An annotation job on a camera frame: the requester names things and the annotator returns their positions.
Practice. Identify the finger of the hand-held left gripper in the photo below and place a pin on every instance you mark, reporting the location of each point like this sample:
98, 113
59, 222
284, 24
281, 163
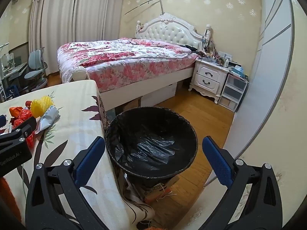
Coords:
2, 121
22, 131

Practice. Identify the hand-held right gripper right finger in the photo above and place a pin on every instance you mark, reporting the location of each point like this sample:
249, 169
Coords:
217, 159

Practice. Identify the nightstand clutter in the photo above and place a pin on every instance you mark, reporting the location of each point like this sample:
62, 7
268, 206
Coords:
215, 56

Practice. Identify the white nightstand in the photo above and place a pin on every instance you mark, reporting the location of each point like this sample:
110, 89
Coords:
207, 75

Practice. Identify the white sliding wardrobe door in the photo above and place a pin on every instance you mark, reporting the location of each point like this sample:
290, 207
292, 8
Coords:
259, 88

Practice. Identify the small orange paper wad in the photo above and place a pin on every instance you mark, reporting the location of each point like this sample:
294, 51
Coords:
15, 112

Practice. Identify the flat cardboard box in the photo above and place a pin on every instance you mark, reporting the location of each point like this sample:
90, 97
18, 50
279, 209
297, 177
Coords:
160, 189

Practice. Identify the dark clothes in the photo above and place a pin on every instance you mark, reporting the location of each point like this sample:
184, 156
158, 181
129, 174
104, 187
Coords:
189, 48

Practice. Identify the shiny orange-red wrapper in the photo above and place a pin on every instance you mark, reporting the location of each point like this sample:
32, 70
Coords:
22, 117
30, 140

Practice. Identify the light blue box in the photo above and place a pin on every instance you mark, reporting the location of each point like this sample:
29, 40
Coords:
238, 70

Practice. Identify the floral tablecloth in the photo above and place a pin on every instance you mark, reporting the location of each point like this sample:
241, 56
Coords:
76, 115

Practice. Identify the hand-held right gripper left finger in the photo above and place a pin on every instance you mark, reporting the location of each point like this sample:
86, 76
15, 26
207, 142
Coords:
90, 159

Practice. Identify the yellow foam fruit net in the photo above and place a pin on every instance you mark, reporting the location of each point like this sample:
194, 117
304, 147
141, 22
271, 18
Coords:
48, 100
36, 109

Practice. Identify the grey-blue desk chair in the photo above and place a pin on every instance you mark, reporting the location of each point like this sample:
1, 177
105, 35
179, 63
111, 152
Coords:
36, 62

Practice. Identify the white study desk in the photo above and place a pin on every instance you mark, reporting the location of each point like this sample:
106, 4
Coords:
14, 70

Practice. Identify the clear plastic drawer unit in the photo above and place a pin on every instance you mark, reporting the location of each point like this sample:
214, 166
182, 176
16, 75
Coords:
232, 91

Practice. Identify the black trash bin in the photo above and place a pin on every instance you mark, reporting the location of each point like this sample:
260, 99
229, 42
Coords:
134, 129

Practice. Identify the white foil pouch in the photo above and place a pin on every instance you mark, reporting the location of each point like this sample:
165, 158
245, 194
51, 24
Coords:
49, 118

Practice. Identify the blue plastic crate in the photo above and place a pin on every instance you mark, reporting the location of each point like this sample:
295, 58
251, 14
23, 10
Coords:
12, 91

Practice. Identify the white storage box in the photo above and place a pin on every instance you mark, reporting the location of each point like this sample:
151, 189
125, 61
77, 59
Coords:
159, 94

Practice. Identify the pink floral duvet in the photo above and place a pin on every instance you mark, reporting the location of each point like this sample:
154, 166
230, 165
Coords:
124, 55

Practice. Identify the white tufted bed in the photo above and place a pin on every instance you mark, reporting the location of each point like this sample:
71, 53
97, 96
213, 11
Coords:
168, 30

